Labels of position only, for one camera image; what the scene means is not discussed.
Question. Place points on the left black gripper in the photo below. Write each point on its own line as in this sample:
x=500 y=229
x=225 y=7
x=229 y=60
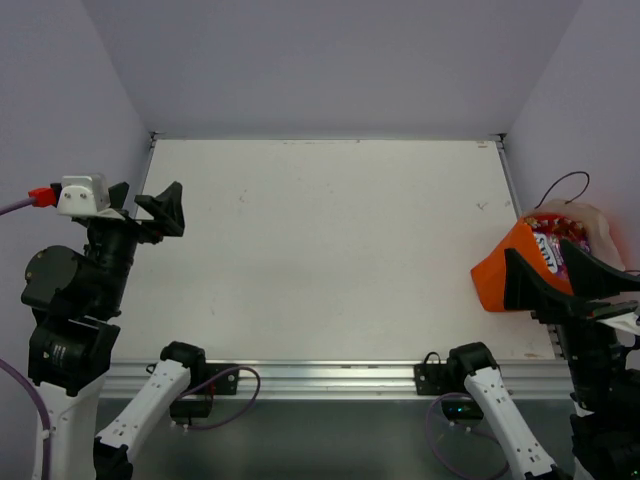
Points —
x=132 y=226

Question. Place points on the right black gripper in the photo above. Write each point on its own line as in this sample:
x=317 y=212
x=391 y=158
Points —
x=593 y=280

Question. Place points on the orange paper bag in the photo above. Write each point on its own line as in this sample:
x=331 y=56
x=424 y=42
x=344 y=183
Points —
x=489 y=275

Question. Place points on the purple Fox's candy bag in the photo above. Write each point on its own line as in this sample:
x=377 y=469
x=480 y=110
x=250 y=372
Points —
x=549 y=244

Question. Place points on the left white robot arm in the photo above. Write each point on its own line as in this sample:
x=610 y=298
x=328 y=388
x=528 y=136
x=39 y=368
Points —
x=75 y=298

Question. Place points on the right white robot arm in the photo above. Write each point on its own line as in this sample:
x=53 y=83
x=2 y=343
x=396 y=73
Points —
x=605 y=429

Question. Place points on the red snack packet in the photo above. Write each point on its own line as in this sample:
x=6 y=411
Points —
x=555 y=224

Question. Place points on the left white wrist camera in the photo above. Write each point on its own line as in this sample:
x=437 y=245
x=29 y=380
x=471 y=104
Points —
x=86 y=196

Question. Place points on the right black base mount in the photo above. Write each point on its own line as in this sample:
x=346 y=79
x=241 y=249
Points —
x=432 y=378

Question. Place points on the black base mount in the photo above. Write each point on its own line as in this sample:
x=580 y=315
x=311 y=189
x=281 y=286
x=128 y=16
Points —
x=432 y=378
x=214 y=379

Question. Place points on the aluminium table rail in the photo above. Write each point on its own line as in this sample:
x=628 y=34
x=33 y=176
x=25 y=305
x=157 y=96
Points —
x=394 y=380

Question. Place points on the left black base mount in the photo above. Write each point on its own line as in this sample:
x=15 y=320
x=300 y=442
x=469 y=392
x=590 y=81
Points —
x=214 y=379

